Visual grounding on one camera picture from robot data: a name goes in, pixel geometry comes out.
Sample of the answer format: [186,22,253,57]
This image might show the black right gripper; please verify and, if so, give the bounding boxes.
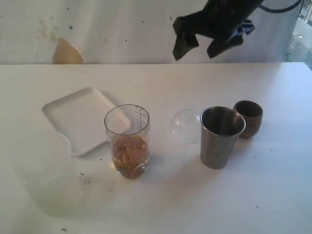
[173,0,263,60]

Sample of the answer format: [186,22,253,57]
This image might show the clear dome lid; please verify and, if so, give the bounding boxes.
[170,108,201,144]

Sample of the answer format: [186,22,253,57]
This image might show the stainless steel cup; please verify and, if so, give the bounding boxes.
[200,106,246,169]

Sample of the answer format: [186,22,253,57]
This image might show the brown wooden cup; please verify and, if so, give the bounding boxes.
[234,100,263,139]

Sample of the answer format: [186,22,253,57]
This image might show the clear plastic measuring cup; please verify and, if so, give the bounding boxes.
[104,104,150,179]

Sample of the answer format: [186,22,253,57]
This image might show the brown chunks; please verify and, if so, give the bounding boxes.
[112,136,150,179]

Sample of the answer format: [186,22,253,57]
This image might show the white rectangular tray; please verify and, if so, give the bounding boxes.
[42,87,116,156]

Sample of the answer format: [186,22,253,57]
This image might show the translucent plastic container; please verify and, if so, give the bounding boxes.
[4,131,81,216]

